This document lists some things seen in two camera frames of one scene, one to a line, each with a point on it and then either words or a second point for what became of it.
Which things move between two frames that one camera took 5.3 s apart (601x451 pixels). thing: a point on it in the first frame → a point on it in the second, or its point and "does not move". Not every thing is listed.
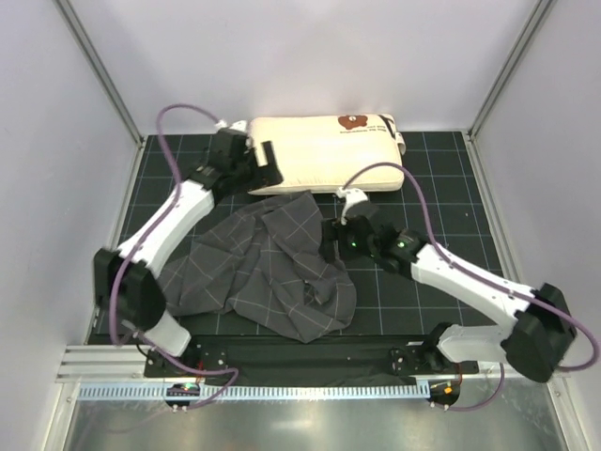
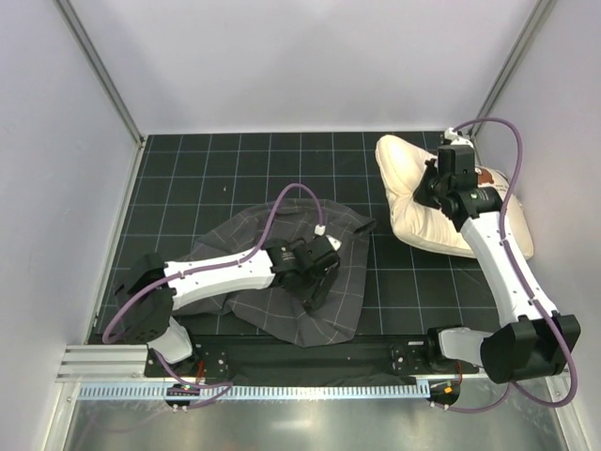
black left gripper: [256, 164] → [322, 278]
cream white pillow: [320, 153] → [402, 166]
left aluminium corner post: [100, 69] does not move
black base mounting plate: [308, 362] does not move
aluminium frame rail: [102, 364] does not move
